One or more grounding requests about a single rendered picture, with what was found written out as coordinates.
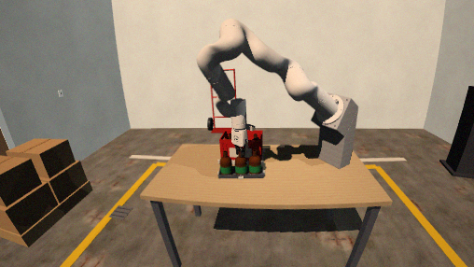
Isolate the brown bottle with green label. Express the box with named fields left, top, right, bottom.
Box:
left=220, top=150, right=232, bottom=175
left=249, top=149, right=261, bottom=174
left=235, top=150, right=247, bottom=175

